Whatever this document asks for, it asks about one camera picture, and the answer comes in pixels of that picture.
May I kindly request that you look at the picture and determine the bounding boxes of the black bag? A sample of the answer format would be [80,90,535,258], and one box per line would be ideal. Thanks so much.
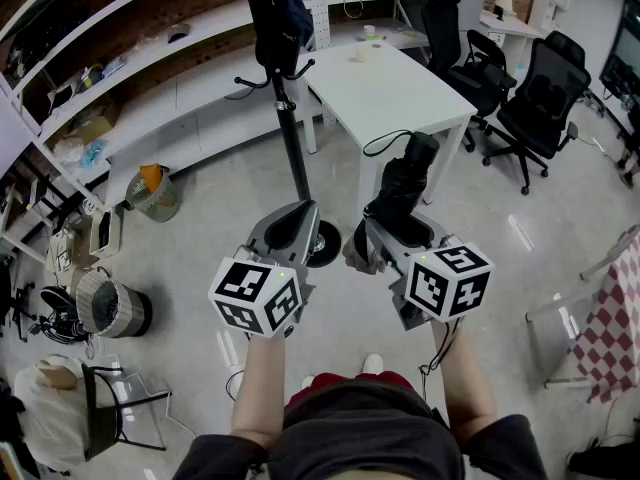
[567,437,640,479]

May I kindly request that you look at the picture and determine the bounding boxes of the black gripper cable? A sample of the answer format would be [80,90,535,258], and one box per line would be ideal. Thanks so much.
[418,317,464,404]

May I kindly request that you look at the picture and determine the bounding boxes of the small cluttered cardboard box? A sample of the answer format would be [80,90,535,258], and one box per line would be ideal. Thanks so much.
[47,227,90,275]

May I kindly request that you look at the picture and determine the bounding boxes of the small white plastic bag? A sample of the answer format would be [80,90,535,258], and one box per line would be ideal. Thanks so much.
[52,137,87,169]

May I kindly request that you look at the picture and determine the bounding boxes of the black monitor screen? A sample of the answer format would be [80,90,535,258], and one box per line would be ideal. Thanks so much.
[598,0,640,114]

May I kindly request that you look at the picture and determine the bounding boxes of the white rectangular bin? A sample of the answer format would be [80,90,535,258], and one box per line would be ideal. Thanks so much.
[88,207,124,259]

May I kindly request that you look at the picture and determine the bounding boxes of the grey shell chair black legs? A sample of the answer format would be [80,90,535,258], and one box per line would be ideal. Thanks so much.
[79,362,174,463]

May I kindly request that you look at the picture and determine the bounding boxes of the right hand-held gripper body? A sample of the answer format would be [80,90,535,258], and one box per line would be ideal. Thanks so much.
[387,240,496,333]

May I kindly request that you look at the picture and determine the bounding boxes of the black metal frame with cables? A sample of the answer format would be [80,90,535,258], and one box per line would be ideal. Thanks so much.
[38,285,90,344]

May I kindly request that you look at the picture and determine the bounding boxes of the person's left forearm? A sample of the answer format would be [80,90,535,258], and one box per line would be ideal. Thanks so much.
[230,335,290,449]

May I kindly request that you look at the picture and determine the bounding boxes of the black floor cable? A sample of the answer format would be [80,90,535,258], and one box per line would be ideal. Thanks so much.
[224,367,247,404]

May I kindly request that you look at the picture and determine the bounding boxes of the person's dark grey shirt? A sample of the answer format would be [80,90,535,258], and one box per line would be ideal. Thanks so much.
[172,392,549,480]

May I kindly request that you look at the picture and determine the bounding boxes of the cyan packet bundle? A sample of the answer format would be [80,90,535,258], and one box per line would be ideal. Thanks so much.
[82,140,109,167]

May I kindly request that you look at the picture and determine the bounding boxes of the white table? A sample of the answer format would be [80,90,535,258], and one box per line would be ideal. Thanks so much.
[298,41,479,227]

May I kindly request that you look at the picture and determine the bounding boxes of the person's right forearm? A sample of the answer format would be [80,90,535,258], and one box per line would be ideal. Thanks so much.
[428,317,500,447]

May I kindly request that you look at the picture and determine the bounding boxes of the dark jacket on rack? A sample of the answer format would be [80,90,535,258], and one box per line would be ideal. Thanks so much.
[243,0,315,78]

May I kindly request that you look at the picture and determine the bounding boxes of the grey white woven basket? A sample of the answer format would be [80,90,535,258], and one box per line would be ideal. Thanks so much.
[74,266,154,339]

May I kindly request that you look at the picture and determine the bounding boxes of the white side desk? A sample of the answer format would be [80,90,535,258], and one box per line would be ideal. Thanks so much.
[478,10,545,77]

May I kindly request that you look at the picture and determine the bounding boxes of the green mesh waste basket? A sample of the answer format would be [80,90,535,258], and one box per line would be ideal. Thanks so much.
[124,165,182,223]

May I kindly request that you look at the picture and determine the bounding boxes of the red white checkered cloth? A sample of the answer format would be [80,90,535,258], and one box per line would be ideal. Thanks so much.
[568,240,640,405]

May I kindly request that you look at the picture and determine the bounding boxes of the large white plastic bag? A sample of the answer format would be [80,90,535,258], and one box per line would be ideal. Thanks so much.
[12,355,99,474]

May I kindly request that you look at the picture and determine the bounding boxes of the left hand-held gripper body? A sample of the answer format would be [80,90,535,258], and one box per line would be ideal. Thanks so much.
[207,245,317,340]

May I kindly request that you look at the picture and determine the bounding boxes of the orange packet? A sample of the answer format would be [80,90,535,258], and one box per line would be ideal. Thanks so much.
[139,163,164,192]

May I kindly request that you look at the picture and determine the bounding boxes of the clear acrylic chair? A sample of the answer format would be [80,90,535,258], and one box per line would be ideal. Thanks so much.
[524,225,640,390]

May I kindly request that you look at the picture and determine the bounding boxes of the white metal shelving unit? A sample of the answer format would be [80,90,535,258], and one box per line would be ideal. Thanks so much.
[0,0,437,214]

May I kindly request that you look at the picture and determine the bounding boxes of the black coat rack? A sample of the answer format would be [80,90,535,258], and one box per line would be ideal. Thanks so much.
[194,0,344,269]

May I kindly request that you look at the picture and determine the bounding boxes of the black folding umbrella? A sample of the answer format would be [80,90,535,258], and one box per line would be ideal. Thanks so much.
[342,128,442,275]

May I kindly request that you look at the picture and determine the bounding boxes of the person's red shorts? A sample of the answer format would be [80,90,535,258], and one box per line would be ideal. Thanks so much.
[284,371,416,410]

